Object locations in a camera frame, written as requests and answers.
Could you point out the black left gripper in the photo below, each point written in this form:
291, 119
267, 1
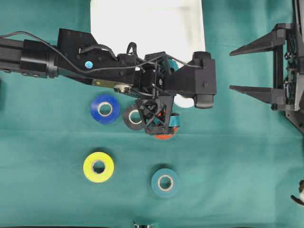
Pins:
148, 82

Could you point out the yellow tape roll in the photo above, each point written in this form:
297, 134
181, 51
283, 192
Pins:
98, 167

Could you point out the black stand bottom edge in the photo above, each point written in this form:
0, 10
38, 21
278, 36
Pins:
145, 225

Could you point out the white black object right edge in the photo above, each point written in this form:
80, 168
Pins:
299, 200

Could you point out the black tape roll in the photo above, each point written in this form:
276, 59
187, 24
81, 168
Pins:
132, 119

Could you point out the blue tape roll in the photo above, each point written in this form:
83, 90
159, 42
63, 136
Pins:
105, 109

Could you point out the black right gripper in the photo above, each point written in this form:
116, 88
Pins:
288, 92

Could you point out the teal tape roll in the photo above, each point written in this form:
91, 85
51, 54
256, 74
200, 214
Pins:
165, 183

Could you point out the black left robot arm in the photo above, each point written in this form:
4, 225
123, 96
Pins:
79, 57

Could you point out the green table cloth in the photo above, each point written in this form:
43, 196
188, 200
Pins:
238, 163

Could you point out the red tape roll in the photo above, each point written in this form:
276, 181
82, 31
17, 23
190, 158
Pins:
167, 136

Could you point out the white tape roll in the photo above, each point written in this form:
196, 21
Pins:
183, 102

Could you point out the white plastic case tray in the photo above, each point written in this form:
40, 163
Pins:
173, 26

